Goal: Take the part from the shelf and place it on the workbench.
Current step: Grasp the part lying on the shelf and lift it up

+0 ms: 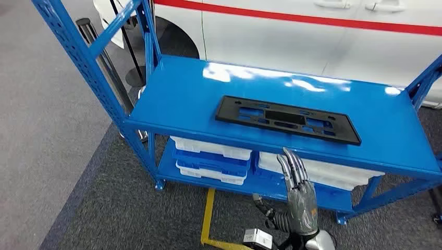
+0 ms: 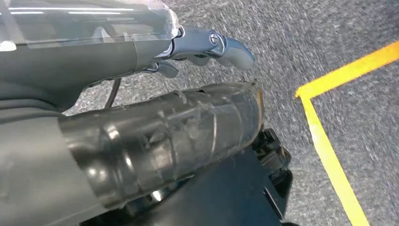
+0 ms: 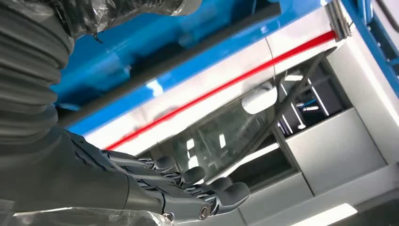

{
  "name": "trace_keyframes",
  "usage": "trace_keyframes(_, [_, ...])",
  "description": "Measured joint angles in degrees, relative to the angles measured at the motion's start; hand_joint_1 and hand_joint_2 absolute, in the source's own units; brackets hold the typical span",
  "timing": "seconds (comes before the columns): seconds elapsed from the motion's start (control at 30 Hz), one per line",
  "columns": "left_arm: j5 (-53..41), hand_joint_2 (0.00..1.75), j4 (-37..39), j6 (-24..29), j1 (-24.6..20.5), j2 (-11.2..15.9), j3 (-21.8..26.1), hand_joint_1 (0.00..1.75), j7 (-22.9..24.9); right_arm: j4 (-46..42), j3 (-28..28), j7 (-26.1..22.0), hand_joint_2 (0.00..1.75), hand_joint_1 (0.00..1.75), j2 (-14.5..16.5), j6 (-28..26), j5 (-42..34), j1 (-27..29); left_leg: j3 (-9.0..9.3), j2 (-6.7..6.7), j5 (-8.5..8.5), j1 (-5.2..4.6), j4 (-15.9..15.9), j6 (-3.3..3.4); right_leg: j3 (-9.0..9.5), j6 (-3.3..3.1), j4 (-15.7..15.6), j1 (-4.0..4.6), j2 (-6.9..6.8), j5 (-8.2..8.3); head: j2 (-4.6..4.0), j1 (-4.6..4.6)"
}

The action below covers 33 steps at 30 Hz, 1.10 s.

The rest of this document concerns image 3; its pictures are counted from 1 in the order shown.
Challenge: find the clear plastic right hand cover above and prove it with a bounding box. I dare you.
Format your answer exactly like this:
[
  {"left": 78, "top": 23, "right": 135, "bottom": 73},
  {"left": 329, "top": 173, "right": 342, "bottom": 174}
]
[{"left": 0, "top": 199, "right": 175, "bottom": 226}]

